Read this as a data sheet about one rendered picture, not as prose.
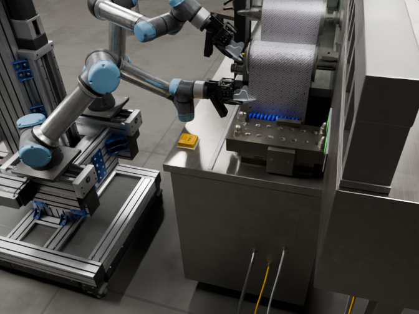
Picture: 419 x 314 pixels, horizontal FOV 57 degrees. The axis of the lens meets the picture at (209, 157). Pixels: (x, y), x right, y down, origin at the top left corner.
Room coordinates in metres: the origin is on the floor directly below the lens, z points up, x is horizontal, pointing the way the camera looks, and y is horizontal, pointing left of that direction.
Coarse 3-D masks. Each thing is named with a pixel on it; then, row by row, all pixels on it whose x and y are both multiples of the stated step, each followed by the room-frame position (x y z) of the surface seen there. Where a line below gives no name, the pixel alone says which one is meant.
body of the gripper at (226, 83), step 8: (208, 80) 1.42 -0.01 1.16; (224, 80) 1.42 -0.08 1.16; (232, 80) 1.41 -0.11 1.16; (208, 88) 1.41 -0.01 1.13; (216, 88) 1.40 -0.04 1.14; (224, 88) 1.38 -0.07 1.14; (232, 88) 1.38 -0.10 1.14; (208, 96) 1.42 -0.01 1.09; (216, 96) 1.40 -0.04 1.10; (224, 96) 1.38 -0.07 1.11; (232, 96) 1.39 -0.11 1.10
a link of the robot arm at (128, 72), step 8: (112, 56) 1.54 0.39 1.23; (120, 56) 1.52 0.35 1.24; (120, 64) 1.55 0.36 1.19; (128, 64) 1.51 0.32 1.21; (120, 72) 1.47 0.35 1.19; (128, 72) 1.48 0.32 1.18; (136, 72) 1.50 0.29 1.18; (144, 72) 1.52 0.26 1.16; (128, 80) 1.49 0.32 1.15; (136, 80) 1.49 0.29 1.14; (144, 80) 1.50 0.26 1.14; (152, 80) 1.52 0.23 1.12; (160, 80) 1.54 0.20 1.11; (144, 88) 1.51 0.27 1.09; (152, 88) 1.51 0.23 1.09; (160, 88) 1.52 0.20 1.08; (168, 88) 1.54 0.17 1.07; (168, 96) 1.53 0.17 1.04
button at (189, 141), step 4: (184, 136) 1.37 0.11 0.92; (188, 136) 1.37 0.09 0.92; (192, 136) 1.37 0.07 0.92; (196, 136) 1.36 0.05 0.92; (180, 140) 1.34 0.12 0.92; (184, 140) 1.34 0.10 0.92; (188, 140) 1.34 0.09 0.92; (192, 140) 1.34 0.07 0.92; (196, 140) 1.35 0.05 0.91; (180, 144) 1.33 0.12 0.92; (184, 144) 1.32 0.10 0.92; (188, 144) 1.32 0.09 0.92; (192, 144) 1.31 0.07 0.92
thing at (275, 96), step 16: (256, 80) 1.36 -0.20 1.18; (272, 80) 1.34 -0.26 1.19; (288, 80) 1.32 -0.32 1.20; (304, 80) 1.30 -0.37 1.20; (256, 96) 1.36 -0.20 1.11; (272, 96) 1.34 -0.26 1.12; (288, 96) 1.32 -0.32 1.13; (304, 96) 1.30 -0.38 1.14; (256, 112) 1.36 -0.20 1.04; (272, 112) 1.34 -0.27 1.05; (288, 112) 1.32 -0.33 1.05; (304, 112) 1.30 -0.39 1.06
